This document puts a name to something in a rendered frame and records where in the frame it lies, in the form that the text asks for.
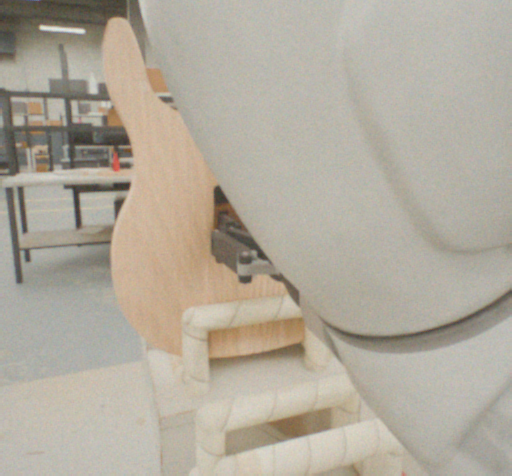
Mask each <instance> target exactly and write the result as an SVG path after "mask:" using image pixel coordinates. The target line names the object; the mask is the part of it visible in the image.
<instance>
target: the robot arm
mask: <svg viewBox="0 0 512 476"><path fill-rule="evenodd" d="M140 6H141V11H142V16H143V20H144V23H145V28H146V31H147V35H149V39H150V43H151V46H152V50H153V53H154V55H155V58H156V62H157V64H159V67H160V69H161V72H162V76H163V78H164V81H165V83H166V86H167V89H168V91H170V93H171V95H172V97H173V101H174V103H175V105H176V107H177V109H178V112H179V114H180V116H181V118H183V120H184V122H185V125H186V127H187V129H188V131H189V133H190V135H191V137H192V139H193V141H194V143H196V145H197V147H198V148H199V150H200V153H201V155H202V156H203V158H204V160H205V162H206V163H207V165H208V168H210V170H211V171H212V173H213V175H214V177H215V178H216V180H217V183H218V184H219V186H220V188H221V189H222V191H224V193H225V194H226V196H227V199H228V200H229V202H230V203H231V205H232V207H233V208H234V210H235V211H236V214H237V215H238V217H240V218H241V220H242V222H243V223H244V225H245V226H246V227H247V230H248V231H249V233H248V232H245V231H242V224H241V223H238V222H237V221H235V220H234V219H233V218H231V217H230V216H228V215H227V214H226V212H221V214H219V226H218V230H215V231H212V232H211V254H212V255H213V256H214V257H216V258H217V260H218V261H219V262H221V263H222V264H223V265H226V266H227V267H228V268H229V269H231V270H232V271H233V272H235V273H236V274H237V278H238V282H240V283H243V284H249V283H251V282H252V278H257V274H268V276H269V277H271V278H272V279H273V280H275V281H277V282H281V283H283V285H284V286H286V288H287V291H288V293H289V295H290V297H291V299H292V300H293V301H294V303H295V305H296V306H297V307H298V308H301V311H302V314H303V317H304V321H305V323H306V325H307V326H308V328H309V329H310V331H311V333H312V334H313V335H315V336H316V337H317V338H318V339H319V340H320V341H321V342H322V343H323V344H324V346H325V347H326V348H327V349H329V350H330V351H331V352H332V353H333V354H334V356H335V358H336V359H337V360H338V362H339V363H340V364H342V365H343V366H344V367H345V371H346V373H347V376H348V378H349V380H350V381H351V384H352V386H354V387H355V389H356V390H357V392H358V394H359V396H360V397H361V398H362V400H363V401H364V402H366V403H367V406H368V407H369V408H370V409H371V410H372V411H373V413H374V414H375V415H376V417H378V418H379V419H380V420H381V421H382V423H383V424H384V425H385V427H386V428H387V430H389V431H390V432H391V433H392V434H393V435H394V438H395V439H396V440H397V441H398V442H400V443H401V444H402V445H403V446H404V449H405V450H406V451H407V452H408V453H409V454H411V455H412V456H413V458H414V459H415V461H416V462H417V463H418V464H419V465H420V466H422V468H423V469H424V470H425V471H426V472H427V473H428V474H429V475H430V476H512V0H140Z"/></svg>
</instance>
